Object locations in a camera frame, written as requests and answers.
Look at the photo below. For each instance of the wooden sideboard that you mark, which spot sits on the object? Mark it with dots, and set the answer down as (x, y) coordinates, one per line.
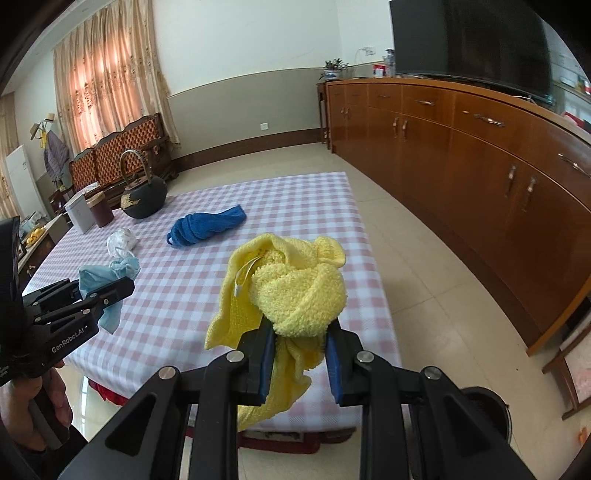
(485, 184)

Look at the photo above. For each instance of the black iron teapot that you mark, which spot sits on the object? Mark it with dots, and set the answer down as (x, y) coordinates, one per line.
(143, 198)

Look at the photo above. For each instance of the checkered tablecloth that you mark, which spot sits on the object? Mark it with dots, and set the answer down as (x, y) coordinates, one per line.
(184, 286)

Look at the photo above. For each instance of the black television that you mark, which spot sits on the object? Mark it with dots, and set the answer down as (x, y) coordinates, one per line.
(461, 41)

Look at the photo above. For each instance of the white box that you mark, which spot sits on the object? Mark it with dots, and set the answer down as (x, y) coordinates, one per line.
(79, 214)

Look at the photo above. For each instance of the blue towel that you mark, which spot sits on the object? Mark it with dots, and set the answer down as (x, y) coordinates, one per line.
(207, 224)

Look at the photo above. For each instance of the white standing air conditioner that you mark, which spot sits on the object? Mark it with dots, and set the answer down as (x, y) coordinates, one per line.
(23, 184)

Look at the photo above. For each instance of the yellow towel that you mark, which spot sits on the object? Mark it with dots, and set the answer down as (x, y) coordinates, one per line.
(295, 295)

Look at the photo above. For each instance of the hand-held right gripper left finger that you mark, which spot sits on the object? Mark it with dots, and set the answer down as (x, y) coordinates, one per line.
(267, 364)

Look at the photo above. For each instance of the small potted plant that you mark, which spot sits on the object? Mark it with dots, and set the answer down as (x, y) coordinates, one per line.
(330, 74)

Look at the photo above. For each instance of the wooden coffee table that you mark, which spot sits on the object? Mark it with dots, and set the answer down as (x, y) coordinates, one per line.
(55, 230)

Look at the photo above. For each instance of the person's left hand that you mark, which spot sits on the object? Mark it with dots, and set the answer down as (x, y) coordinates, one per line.
(16, 410)

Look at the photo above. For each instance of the narrow wooden stand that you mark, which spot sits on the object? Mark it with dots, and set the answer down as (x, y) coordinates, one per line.
(323, 115)

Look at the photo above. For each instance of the beige curtain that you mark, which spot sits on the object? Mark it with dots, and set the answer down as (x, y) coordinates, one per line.
(7, 152)
(106, 78)

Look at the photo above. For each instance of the red and white tin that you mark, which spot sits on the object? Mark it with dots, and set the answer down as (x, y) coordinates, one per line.
(379, 71)

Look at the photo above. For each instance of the yellow fruit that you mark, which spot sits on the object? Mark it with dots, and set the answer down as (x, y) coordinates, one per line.
(34, 236)

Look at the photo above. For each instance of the dark red canister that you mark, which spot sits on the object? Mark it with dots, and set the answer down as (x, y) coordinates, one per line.
(101, 212)

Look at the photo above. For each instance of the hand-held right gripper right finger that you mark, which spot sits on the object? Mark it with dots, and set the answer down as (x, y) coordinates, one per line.
(333, 369)

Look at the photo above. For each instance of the clear bottle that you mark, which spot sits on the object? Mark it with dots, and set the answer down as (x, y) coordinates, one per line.
(390, 64)

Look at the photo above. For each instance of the straw hat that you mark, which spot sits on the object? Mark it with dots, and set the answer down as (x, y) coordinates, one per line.
(41, 127)

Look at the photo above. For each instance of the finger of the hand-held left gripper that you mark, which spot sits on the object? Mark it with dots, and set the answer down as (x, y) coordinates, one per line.
(115, 290)
(51, 293)

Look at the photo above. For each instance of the white crumpled tissue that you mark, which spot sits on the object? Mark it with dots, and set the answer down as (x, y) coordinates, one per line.
(121, 242)

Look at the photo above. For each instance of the black trash bin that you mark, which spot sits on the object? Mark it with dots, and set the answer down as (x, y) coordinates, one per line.
(489, 406)

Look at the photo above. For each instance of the light blue face mask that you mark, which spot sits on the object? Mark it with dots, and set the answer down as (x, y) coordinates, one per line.
(99, 277)

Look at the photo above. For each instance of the wooden bench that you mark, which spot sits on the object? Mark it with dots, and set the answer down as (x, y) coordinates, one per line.
(115, 152)

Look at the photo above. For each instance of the hanging grey jacket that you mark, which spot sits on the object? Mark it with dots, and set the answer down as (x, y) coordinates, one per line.
(56, 157)

